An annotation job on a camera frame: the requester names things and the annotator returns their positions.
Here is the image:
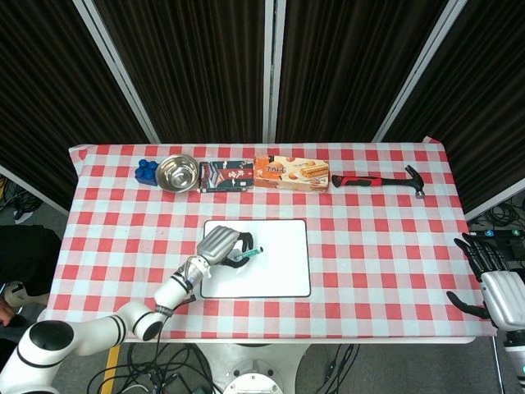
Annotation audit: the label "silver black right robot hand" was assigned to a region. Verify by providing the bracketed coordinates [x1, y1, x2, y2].
[446, 232, 525, 329]

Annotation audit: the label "black device with round stickers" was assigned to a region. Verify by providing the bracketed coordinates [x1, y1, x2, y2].
[469, 229, 525, 260]

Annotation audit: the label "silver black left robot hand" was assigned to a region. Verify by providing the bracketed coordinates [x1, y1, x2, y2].
[195, 224, 255, 270]

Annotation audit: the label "orange egg roll biscuit box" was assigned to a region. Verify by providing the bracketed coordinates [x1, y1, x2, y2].
[253, 154, 331, 193]

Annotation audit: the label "green marker pen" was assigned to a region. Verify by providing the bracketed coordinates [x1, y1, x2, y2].
[233, 246, 264, 262]

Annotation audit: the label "black floor cable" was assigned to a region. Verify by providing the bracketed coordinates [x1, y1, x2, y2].
[323, 343, 358, 385]

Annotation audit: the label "dark corrugated partition panel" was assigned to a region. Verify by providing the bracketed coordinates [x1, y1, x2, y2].
[0, 0, 151, 211]
[385, 0, 525, 215]
[275, 0, 450, 144]
[94, 0, 267, 144]

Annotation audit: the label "white board with black rim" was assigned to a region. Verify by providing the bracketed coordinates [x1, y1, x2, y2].
[199, 218, 312, 299]

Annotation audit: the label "dark flat printed carton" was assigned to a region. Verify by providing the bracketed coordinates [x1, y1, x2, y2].
[198, 159, 254, 194]

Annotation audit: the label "tangled black floor cables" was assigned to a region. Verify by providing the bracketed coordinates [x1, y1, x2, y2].
[88, 342, 218, 394]

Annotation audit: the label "blue studded building block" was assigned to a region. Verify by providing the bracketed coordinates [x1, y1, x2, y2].
[135, 158, 160, 186]

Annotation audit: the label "stainless steel bowl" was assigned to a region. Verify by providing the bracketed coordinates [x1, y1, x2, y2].
[155, 153, 200, 193]

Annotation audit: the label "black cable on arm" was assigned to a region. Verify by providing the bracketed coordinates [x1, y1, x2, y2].
[154, 278, 197, 354]

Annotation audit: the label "red white checkered tablecloth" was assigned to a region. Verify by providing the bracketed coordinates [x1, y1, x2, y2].
[44, 137, 497, 344]

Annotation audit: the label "person in black clothes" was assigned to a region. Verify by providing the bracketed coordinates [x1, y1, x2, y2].
[0, 224, 63, 328]

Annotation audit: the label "red black claw hammer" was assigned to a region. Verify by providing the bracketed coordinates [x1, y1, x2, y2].
[331, 165, 426, 200]

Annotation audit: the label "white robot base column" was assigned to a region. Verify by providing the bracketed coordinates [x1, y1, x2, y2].
[196, 342, 313, 394]

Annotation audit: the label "white partition frame post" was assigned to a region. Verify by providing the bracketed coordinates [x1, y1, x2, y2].
[262, 0, 287, 144]
[72, 0, 160, 144]
[373, 0, 468, 143]

